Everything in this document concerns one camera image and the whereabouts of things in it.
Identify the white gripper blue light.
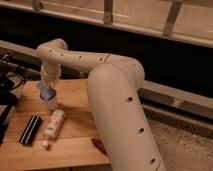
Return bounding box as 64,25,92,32
37,81,58,110

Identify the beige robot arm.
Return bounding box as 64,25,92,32
36,39,166,171

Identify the black striped block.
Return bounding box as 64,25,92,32
19,115,42,145

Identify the dark red oblong object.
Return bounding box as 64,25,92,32
91,138,106,155

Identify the black equipment with cables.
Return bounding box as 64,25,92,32
0,52,38,145

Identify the metal railing frame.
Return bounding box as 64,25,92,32
0,0,213,48

